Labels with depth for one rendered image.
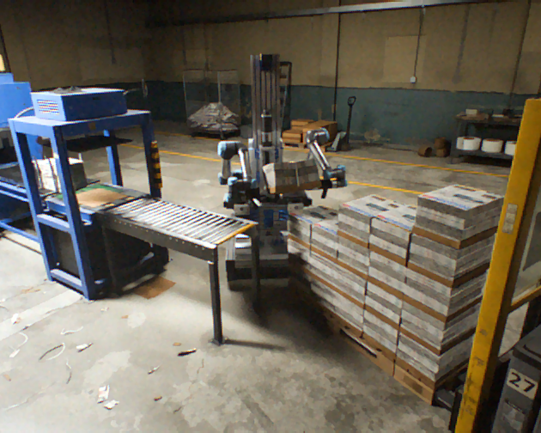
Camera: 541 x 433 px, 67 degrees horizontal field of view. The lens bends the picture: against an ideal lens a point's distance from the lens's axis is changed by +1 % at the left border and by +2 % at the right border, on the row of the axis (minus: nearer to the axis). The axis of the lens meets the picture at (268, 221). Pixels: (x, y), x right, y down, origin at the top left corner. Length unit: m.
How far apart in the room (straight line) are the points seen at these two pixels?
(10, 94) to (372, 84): 7.00
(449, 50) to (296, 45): 3.48
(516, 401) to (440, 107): 7.68
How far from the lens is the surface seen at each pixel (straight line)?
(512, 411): 2.40
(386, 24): 9.79
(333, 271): 3.06
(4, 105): 5.93
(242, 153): 3.36
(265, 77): 3.79
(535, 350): 2.23
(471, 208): 2.31
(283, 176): 3.11
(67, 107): 3.73
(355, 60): 10.01
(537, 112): 1.86
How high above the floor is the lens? 2.02
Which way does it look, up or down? 22 degrees down
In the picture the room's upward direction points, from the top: 1 degrees counter-clockwise
